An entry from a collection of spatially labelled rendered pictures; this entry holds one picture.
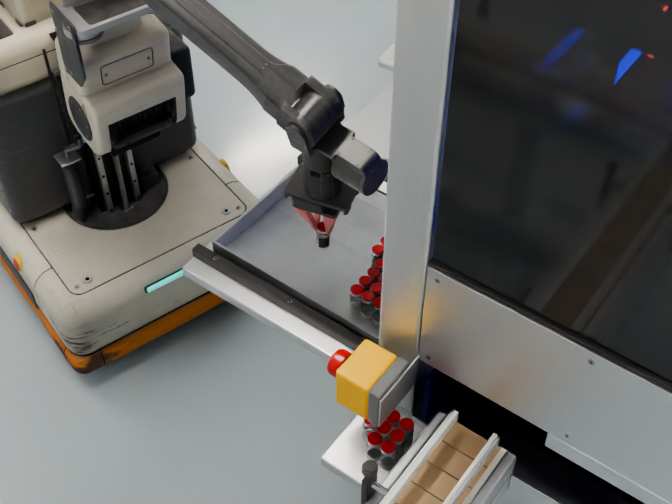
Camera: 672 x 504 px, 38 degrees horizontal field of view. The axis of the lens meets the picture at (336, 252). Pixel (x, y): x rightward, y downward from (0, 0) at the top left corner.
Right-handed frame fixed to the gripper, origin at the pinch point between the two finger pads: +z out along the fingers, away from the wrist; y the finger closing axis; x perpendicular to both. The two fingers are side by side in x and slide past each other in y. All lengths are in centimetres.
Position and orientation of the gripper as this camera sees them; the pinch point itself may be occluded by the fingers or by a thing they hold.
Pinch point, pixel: (323, 227)
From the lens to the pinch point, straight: 152.6
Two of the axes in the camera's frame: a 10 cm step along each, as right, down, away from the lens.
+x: 3.7, -7.0, 6.1
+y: 9.3, 2.8, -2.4
